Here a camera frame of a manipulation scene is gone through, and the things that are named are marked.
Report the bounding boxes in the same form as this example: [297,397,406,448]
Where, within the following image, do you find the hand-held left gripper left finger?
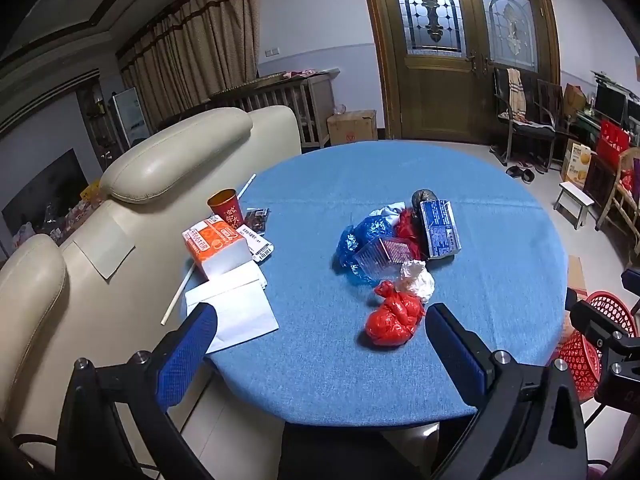
[55,302,218,480]

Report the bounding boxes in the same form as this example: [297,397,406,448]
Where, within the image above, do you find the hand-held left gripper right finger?
[425,302,588,480]

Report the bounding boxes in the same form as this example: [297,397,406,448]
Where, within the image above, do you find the red plastic basket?
[551,291,639,403]

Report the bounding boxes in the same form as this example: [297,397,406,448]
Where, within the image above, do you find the red plastic bag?
[365,280,426,348]
[395,208,427,261]

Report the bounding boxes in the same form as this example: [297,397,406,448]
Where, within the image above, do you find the white wrapper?
[400,259,436,304]

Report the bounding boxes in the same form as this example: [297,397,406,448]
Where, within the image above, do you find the clear plastic container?
[352,237,412,282]

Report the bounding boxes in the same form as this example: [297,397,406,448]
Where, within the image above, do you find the blue printed carton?
[419,199,462,260]

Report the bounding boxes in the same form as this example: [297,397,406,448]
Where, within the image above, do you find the blue plastic bag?
[336,216,401,287]

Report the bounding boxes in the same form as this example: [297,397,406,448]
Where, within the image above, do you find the white plastic bag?
[370,202,406,221]

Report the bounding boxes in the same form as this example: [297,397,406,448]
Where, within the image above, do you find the black plastic bag bundle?
[411,189,439,212]

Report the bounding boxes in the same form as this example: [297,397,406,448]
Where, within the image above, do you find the flat cardboard sheet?
[567,255,592,302]

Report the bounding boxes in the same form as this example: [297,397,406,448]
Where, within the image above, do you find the thin white stick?
[160,173,257,325]

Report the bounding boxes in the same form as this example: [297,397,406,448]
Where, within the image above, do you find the white paper tissues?
[184,261,280,354]

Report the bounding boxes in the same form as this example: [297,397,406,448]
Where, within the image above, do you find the wooden chair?
[582,147,640,271]

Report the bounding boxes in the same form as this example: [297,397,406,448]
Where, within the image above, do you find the small white stool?
[553,181,596,230]

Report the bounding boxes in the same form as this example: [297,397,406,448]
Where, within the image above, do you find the orange tissue pack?
[181,215,252,282]

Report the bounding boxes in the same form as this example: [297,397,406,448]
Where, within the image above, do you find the orange printed box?
[560,141,594,192]

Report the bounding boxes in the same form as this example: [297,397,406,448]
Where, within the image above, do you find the blue tablecloth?
[210,140,571,428]

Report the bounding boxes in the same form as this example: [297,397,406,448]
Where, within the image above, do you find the white barcode card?
[241,227,276,264]

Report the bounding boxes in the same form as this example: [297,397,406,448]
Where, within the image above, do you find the beige paper sheet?
[64,220,136,281]

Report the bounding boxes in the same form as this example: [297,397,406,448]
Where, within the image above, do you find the red gift bag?
[596,120,634,162]

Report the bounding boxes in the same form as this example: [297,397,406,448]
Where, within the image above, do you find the red paper cup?
[207,188,246,229]

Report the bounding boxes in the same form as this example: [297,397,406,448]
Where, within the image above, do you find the small dark snack packet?
[245,207,271,231]

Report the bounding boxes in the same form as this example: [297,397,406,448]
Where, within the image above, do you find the pair of slippers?
[505,162,537,184]

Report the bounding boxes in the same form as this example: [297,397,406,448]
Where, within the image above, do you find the black monitor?
[594,83,629,126]

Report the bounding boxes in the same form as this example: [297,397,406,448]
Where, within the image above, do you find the black metal chair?
[491,66,557,173]

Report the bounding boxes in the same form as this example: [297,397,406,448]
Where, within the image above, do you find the cream leather sofa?
[0,105,302,461]

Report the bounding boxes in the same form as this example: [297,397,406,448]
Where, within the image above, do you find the open tan cardboard box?
[562,83,589,117]

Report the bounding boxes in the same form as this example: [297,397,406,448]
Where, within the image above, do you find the dark armchair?
[536,78,577,136]

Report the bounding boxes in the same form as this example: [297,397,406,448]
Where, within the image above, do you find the dark television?
[2,148,89,235]

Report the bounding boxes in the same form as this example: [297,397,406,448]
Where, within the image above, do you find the striped towel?
[506,67,529,122]

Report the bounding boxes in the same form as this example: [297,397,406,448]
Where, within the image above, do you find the brown cardboard box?
[327,109,379,149]

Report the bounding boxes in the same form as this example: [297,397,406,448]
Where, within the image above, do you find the wooden double door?
[357,0,562,145]

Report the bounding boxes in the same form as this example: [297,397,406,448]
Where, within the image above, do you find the beige striped curtains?
[116,0,262,128]

